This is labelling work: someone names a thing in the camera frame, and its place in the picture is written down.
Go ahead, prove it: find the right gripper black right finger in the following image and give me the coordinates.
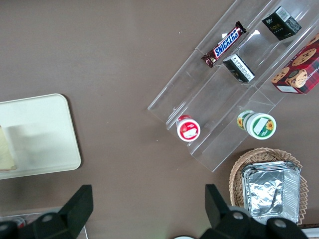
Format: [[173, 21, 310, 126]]
[[199, 184, 269, 239]]

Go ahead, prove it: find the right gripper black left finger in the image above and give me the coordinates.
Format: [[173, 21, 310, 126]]
[[17, 184, 94, 239]]

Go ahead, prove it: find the triangular sandwich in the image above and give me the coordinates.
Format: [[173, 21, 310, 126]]
[[0, 125, 18, 171]]

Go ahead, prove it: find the light wicker basket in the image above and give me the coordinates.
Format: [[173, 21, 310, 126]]
[[229, 147, 309, 226]]

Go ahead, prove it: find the aluminium foil tray stack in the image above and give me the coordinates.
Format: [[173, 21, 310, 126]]
[[240, 161, 302, 226]]

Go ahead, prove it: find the cream rectangular tray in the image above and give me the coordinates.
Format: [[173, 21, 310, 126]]
[[0, 93, 82, 180]]

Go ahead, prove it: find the red-lidded small jar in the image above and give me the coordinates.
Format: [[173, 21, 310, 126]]
[[175, 115, 201, 142]]

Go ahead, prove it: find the white plastic snack bin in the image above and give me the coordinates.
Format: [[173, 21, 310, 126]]
[[299, 225, 319, 239]]

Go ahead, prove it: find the green-lidded sunflower jar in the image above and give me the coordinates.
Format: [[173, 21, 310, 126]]
[[236, 110, 277, 140]]

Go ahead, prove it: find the clear acrylic stepped shelf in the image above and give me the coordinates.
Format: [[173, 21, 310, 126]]
[[147, 0, 319, 174]]

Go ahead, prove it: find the black box white label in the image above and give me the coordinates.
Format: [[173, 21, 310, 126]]
[[222, 53, 256, 84]]

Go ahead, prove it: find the red tartan cookie box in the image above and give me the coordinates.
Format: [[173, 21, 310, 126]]
[[271, 33, 319, 95]]

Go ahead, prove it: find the Snickers chocolate bar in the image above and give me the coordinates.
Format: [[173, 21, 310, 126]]
[[201, 20, 247, 69]]

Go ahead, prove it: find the black box gold lettering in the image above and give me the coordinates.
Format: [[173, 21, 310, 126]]
[[261, 5, 303, 41]]

